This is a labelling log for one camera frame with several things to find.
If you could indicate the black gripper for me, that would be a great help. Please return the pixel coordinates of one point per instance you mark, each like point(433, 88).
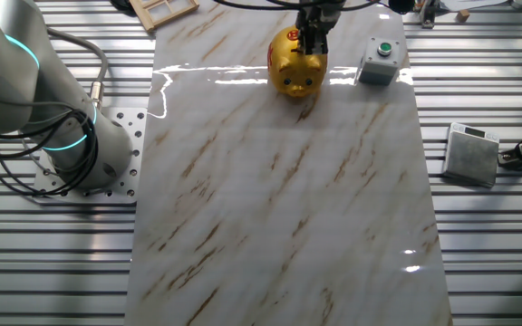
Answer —
point(317, 16)

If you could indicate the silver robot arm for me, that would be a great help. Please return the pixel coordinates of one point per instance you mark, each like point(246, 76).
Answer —
point(7, 68)

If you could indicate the golden piggy bank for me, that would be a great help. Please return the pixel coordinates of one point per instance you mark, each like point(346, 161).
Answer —
point(295, 74)

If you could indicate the grey push button box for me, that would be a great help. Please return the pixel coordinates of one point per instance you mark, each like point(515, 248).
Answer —
point(379, 70)

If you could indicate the black metal clamp stand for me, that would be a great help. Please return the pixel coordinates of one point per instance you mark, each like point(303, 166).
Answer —
point(428, 13)

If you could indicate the small wooden cube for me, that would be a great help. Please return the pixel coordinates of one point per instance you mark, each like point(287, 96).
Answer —
point(462, 16)

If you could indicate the marble pattern mat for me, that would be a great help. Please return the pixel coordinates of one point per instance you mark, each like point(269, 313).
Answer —
point(265, 204)

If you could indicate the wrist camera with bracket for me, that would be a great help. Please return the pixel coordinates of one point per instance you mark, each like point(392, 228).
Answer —
point(401, 5)

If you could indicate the wooden window frame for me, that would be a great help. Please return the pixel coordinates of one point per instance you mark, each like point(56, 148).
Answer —
point(161, 11)

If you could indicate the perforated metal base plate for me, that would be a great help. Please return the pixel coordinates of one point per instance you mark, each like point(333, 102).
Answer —
point(129, 149)

